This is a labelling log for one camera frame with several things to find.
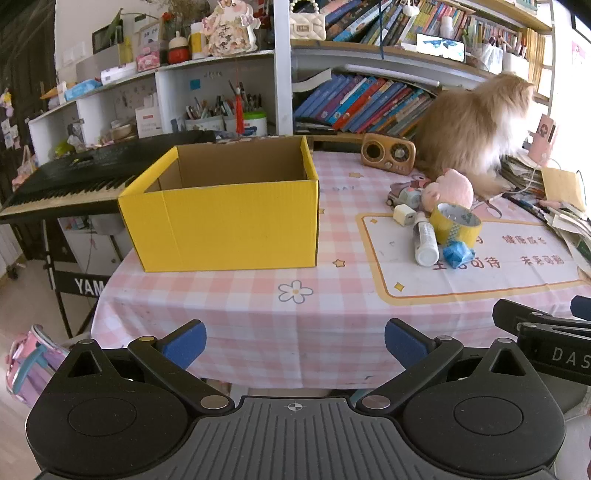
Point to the white wooden bookshelf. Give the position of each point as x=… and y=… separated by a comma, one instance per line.
x=282, y=69

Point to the pink printed card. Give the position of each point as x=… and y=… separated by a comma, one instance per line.
x=541, y=143

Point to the stack of papers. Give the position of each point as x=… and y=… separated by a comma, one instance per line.
x=521, y=170

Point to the blue plastic bag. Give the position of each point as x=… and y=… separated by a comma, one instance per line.
x=457, y=254

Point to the blue wet wipes pack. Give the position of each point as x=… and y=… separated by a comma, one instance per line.
x=83, y=90

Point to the white quilted handbag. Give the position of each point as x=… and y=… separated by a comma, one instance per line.
x=307, y=27

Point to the green toy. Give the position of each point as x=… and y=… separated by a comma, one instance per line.
x=65, y=147

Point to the pink plush toy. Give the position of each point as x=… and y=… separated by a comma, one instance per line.
x=455, y=187

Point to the red round figurine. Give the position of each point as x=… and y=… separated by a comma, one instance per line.
x=178, y=53

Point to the white printed desk mat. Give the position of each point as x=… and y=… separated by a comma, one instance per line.
x=508, y=281

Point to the thick black book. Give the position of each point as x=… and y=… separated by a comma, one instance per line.
x=311, y=82

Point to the white pen holder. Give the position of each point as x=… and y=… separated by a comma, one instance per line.
x=205, y=123
x=233, y=125

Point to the dark wooden door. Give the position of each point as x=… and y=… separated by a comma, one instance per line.
x=27, y=69

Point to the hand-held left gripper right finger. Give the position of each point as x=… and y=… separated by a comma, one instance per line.
x=401, y=344

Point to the white flat box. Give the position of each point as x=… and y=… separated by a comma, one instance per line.
x=117, y=74

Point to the brown envelope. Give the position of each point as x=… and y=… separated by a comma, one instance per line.
x=561, y=189

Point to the yellow cardboard box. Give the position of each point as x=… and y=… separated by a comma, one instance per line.
x=221, y=221

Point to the white jar with green lid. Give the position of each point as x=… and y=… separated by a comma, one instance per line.
x=256, y=125

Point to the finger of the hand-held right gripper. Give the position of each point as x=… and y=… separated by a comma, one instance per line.
x=582, y=307
x=512, y=314

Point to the wooden retro radio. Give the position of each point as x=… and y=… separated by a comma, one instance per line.
x=388, y=154

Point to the black electronic keyboard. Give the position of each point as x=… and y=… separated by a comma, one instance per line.
x=69, y=175

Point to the pink purple backpack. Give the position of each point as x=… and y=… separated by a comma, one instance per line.
x=27, y=374

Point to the white box with red label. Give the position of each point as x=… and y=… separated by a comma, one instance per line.
x=148, y=122

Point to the row of thick colourful books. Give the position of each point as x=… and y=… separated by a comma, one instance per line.
x=364, y=104

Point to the black picture frame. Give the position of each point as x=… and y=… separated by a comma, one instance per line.
x=104, y=39

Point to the white charger plug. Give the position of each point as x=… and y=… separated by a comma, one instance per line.
x=405, y=216

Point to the black keyboard stand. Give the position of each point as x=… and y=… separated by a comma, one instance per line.
x=78, y=284

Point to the brown bowl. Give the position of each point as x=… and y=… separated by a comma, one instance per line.
x=123, y=133

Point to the dried flower bouquet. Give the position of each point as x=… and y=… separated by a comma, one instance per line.
x=182, y=11

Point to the white wall switch plate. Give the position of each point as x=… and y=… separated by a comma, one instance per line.
x=74, y=53

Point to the small photo frame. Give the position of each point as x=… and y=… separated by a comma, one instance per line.
x=150, y=36

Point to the paper cartoon figure decoration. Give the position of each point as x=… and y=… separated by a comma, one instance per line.
x=228, y=37

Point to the yellow tape roll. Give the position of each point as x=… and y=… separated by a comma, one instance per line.
x=442, y=230

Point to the pink tote bag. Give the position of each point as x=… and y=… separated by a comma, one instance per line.
x=23, y=173

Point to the small hanging doll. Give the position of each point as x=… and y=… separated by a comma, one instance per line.
x=5, y=98

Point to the black pen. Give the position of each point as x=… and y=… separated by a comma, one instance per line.
x=526, y=204

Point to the fluffy orange cat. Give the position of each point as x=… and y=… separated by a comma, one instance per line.
x=466, y=124

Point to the small toy car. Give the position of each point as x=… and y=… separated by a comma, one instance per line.
x=406, y=196

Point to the white spray bottle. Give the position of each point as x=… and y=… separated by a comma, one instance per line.
x=425, y=244

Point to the white cabinet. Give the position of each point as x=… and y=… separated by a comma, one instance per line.
x=101, y=249

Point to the pink printed box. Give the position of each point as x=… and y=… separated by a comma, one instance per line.
x=147, y=61

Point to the grey storage box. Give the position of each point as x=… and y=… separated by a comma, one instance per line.
x=94, y=69

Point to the white cubby shelf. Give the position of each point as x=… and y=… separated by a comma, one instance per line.
x=171, y=87

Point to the red tassel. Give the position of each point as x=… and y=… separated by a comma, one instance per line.
x=239, y=115

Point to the yellow liquid bottle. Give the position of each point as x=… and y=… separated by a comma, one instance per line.
x=125, y=53

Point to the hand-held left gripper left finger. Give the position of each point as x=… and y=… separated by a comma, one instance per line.
x=187, y=344

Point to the row of thin colourful books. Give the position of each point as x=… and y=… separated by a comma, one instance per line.
x=392, y=21

